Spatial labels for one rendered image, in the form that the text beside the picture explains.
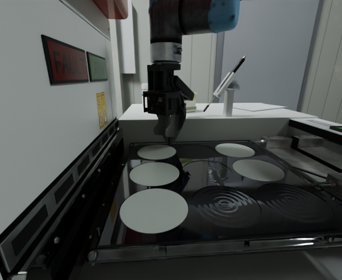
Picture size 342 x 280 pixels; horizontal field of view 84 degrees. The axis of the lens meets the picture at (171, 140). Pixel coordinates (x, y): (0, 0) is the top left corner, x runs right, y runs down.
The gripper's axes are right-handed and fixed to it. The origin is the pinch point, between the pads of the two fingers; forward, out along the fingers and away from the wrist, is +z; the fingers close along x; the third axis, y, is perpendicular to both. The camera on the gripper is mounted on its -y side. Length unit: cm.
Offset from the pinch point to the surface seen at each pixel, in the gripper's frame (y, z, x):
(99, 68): 17.4, -18.7, -5.5
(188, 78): -160, -16, -81
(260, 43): -205, -53, -17
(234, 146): -8.2, 1.3, 15.7
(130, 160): 14.6, 1.3, -1.6
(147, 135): 0.7, -0.3, -7.9
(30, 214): 38.3, -5.7, 10.7
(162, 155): 7.8, 1.3, 2.8
